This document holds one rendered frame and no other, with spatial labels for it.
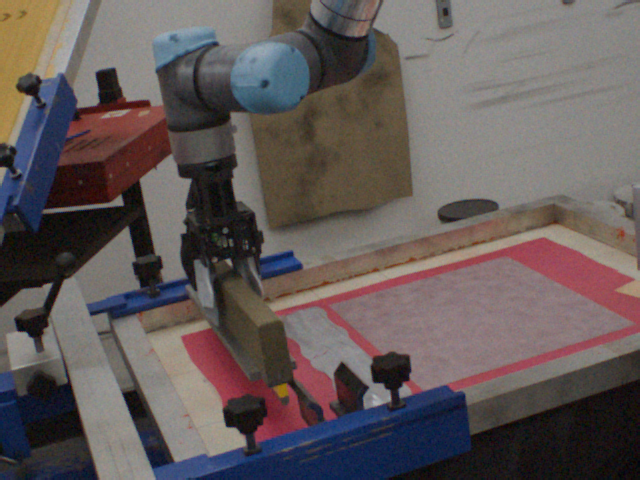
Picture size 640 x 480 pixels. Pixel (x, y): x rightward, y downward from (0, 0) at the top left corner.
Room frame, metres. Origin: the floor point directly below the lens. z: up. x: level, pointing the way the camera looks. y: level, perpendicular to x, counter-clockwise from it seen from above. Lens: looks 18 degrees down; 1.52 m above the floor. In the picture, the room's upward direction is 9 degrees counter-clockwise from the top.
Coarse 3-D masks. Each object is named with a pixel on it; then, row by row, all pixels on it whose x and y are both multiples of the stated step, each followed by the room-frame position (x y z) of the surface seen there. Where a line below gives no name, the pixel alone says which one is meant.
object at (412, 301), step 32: (480, 256) 1.54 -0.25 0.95; (512, 256) 1.52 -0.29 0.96; (544, 256) 1.49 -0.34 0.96; (576, 256) 1.47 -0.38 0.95; (384, 288) 1.47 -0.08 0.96; (416, 288) 1.45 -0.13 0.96; (448, 288) 1.42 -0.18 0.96; (480, 288) 1.40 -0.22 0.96; (512, 288) 1.38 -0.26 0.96; (544, 288) 1.36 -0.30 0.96; (352, 320) 1.36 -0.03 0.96; (384, 320) 1.34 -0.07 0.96; (416, 320) 1.32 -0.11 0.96; (448, 320) 1.31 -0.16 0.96; (192, 352) 1.34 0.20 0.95; (224, 352) 1.32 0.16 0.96; (224, 384) 1.22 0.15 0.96
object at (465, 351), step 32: (576, 288) 1.35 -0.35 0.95; (608, 288) 1.33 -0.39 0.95; (480, 320) 1.29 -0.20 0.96; (512, 320) 1.27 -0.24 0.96; (544, 320) 1.25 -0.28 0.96; (576, 320) 1.24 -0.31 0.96; (608, 320) 1.22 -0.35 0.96; (384, 352) 1.24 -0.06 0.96; (416, 352) 1.22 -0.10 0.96; (448, 352) 1.21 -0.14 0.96; (480, 352) 1.19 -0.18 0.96; (512, 352) 1.17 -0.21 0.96; (544, 352) 1.16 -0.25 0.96; (576, 352) 1.15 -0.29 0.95; (256, 384) 1.20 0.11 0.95; (320, 384) 1.17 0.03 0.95; (416, 384) 1.13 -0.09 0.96; (448, 384) 1.12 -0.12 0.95; (288, 416) 1.10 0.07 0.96
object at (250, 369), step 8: (192, 288) 1.37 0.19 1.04; (192, 296) 1.34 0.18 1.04; (200, 304) 1.30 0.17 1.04; (200, 312) 1.29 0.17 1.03; (208, 320) 1.24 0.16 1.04; (216, 328) 1.20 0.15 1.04; (224, 328) 1.20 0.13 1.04; (224, 336) 1.17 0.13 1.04; (232, 336) 1.17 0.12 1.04; (224, 344) 1.16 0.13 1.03; (232, 344) 1.14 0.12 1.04; (232, 352) 1.12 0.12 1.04; (240, 352) 1.12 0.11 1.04; (240, 360) 1.09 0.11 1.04; (248, 360) 1.09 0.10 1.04; (248, 368) 1.07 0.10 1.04; (256, 368) 1.06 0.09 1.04; (296, 368) 1.07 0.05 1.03; (248, 376) 1.06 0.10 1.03; (256, 376) 1.05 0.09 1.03
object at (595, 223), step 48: (384, 240) 1.59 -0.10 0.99; (432, 240) 1.58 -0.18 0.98; (480, 240) 1.60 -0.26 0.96; (624, 240) 1.45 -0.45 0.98; (288, 288) 1.51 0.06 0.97; (144, 336) 1.34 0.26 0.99; (144, 384) 1.18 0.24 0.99; (480, 384) 1.03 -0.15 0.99; (528, 384) 1.02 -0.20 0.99; (576, 384) 1.03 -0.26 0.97; (624, 384) 1.05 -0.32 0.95; (192, 432) 1.03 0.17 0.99
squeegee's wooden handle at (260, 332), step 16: (224, 272) 1.22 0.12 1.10; (224, 288) 1.17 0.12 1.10; (240, 288) 1.15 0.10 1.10; (224, 304) 1.18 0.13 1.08; (240, 304) 1.10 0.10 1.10; (256, 304) 1.09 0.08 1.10; (224, 320) 1.21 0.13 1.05; (240, 320) 1.11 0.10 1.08; (256, 320) 1.05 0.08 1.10; (272, 320) 1.04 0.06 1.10; (240, 336) 1.13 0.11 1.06; (256, 336) 1.04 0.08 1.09; (272, 336) 1.03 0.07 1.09; (256, 352) 1.06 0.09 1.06; (272, 352) 1.03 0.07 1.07; (288, 352) 1.04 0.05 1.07; (272, 368) 1.03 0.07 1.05; (288, 368) 1.03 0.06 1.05; (272, 384) 1.03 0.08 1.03
